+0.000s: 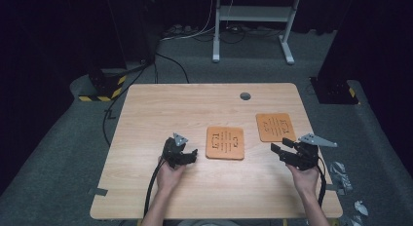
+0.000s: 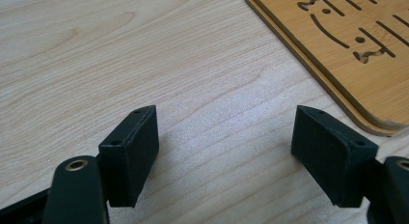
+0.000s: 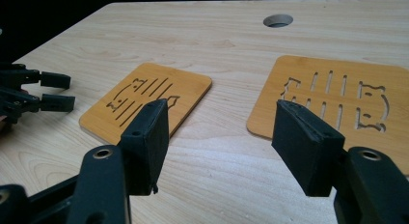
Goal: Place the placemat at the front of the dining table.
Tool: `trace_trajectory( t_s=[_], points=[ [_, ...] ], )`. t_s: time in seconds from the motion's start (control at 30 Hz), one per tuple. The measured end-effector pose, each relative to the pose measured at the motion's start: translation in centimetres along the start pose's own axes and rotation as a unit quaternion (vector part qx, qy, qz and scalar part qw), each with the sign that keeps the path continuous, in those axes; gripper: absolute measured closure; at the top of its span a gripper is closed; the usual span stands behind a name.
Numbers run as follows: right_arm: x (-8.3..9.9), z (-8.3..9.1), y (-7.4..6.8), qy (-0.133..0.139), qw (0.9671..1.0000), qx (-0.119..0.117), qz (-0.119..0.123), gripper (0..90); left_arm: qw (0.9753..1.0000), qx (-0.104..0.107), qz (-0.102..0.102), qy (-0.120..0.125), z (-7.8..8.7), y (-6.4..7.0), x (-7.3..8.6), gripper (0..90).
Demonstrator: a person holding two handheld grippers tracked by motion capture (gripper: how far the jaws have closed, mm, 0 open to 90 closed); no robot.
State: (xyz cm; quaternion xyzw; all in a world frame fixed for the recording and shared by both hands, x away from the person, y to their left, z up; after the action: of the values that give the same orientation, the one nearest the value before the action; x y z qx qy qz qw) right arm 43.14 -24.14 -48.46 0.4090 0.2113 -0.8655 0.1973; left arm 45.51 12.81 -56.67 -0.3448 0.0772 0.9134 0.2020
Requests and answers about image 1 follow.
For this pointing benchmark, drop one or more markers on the white metal stand frame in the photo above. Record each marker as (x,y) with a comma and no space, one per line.
(253,13)

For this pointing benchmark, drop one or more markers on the person's right hand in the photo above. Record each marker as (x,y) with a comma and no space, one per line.
(305,180)

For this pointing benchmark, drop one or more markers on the orange wooden coaster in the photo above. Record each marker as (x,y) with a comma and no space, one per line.
(225,143)
(275,127)

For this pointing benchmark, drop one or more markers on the grey tape strip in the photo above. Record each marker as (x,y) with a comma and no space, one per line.
(98,191)
(332,187)

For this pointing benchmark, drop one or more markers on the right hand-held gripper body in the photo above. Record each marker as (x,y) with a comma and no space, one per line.
(307,153)

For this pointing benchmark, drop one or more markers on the crumpled silver foil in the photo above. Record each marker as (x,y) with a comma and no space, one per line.
(340,175)

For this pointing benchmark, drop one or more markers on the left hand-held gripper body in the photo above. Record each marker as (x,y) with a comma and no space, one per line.
(173,151)

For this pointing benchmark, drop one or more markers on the crumpled white paper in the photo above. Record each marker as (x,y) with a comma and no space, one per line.
(361,207)

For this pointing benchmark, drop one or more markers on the black stand base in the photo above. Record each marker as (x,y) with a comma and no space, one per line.
(334,91)

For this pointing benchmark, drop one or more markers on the black stand with striped base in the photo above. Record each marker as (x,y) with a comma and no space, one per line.
(104,84)

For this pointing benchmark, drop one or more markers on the person's grey clothing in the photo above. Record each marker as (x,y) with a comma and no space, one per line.
(207,223)

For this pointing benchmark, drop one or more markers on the person's left hand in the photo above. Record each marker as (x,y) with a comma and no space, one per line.
(170,179)

